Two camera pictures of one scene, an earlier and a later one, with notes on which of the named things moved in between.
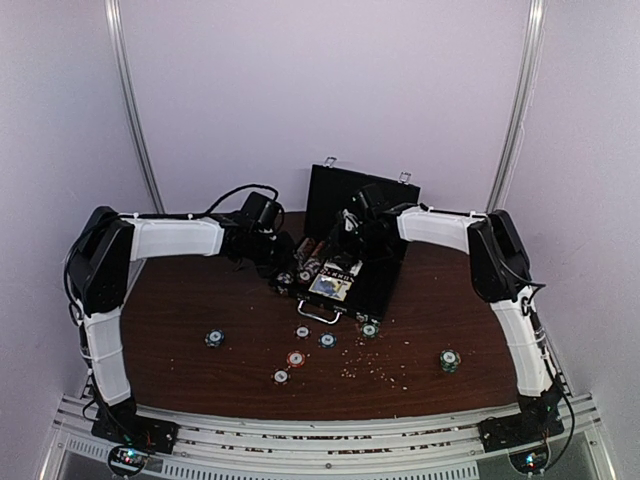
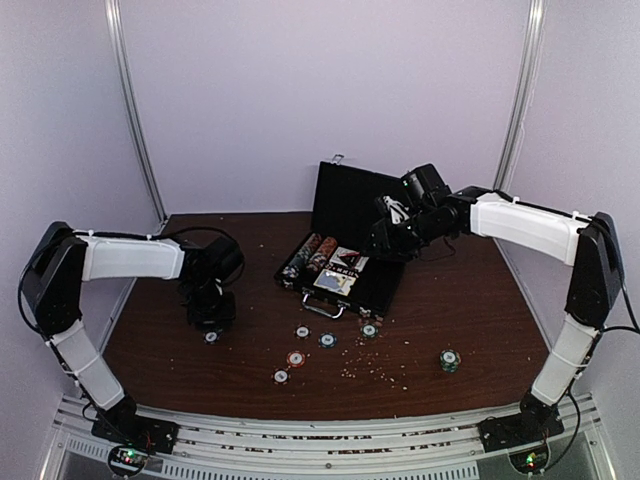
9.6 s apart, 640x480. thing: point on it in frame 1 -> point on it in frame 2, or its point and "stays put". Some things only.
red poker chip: [296, 358] stays put
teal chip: [369, 330] stays put
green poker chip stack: [450, 360] stays put
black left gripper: [288, 257] -> [224, 318]
